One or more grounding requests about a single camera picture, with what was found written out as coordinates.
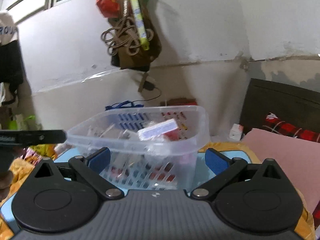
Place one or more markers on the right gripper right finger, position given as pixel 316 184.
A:
pixel 250 197

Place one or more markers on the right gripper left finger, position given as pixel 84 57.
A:
pixel 64 196

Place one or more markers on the pink white tissue pack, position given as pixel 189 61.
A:
pixel 157 129

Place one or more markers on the person left hand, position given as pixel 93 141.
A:
pixel 5 184

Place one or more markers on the green plastic bag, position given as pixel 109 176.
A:
pixel 19 122

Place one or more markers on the pink pillow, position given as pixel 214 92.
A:
pixel 298 158

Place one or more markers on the red plaid blanket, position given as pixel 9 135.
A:
pixel 275 125

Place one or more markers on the white black hanging jacket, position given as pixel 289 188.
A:
pixel 12 73

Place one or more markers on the dark wooden headboard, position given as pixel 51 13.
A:
pixel 297 106

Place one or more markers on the clear plastic perforated basket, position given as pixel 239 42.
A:
pixel 166 162

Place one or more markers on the red yellow gift box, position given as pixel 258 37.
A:
pixel 179 102

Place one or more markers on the brown hanging bag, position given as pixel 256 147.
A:
pixel 123 42

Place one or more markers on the black power adapter with cable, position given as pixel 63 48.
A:
pixel 148 86

